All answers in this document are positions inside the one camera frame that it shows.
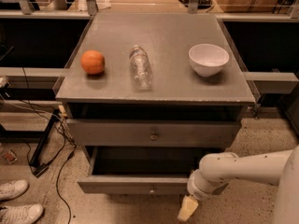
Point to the white bowl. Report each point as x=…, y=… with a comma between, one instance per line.
x=207, y=59

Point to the grey drawer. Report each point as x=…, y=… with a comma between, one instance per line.
x=141, y=170
x=140, y=133

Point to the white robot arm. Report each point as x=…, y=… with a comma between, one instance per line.
x=215, y=170

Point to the white sneaker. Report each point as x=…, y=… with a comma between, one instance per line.
x=13, y=189
x=24, y=214

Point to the white sneaker upper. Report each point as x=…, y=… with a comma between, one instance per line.
x=13, y=189

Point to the black metal stand leg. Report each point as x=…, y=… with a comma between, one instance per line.
x=41, y=168

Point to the orange ball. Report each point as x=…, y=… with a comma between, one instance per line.
x=92, y=62

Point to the clear plastic water bottle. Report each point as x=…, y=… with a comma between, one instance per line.
x=140, y=68

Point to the white sneaker lower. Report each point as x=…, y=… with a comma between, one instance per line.
x=24, y=214

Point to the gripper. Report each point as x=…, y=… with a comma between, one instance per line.
x=195, y=188

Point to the grey top drawer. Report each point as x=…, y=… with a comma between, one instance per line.
x=140, y=133

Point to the grey drawer cabinet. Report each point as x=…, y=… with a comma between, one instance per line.
x=177, y=92

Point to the small red floor object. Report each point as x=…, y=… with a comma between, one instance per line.
x=9, y=156

